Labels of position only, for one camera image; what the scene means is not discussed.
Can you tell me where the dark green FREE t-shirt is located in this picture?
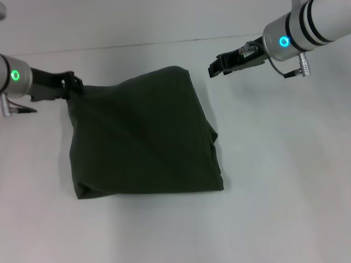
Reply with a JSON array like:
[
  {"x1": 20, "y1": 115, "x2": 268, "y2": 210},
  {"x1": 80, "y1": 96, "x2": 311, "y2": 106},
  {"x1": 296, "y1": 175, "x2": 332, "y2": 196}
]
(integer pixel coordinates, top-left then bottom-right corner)
[{"x1": 67, "y1": 65, "x2": 225, "y2": 200}]

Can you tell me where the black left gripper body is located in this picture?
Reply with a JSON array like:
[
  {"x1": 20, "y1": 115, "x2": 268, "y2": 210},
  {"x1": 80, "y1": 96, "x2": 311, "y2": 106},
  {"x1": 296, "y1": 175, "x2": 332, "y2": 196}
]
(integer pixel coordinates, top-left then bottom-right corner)
[{"x1": 29, "y1": 66, "x2": 72, "y2": 103}]

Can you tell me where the silver angled cable plug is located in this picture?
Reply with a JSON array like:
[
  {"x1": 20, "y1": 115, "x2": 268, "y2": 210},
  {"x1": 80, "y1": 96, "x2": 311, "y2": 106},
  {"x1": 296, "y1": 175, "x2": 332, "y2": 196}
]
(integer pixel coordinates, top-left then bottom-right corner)
[{"x1": 237, "y1": 41, "x2": 259, "y2": 58}]

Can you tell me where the straight silver plug grey cable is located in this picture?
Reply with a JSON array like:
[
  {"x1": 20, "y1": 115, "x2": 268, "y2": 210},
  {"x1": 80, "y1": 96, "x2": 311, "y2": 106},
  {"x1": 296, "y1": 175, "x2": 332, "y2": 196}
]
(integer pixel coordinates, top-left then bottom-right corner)
[{"x1": 266, "y1": 52, "x2": 313, "y2": 79}]

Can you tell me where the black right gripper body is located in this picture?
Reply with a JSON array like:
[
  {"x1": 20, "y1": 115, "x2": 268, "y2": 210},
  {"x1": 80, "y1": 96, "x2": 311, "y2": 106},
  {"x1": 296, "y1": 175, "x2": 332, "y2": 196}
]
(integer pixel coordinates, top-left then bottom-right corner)
[{"x1": 216, "y1": 41, "x2": 269, "y2": 75}]

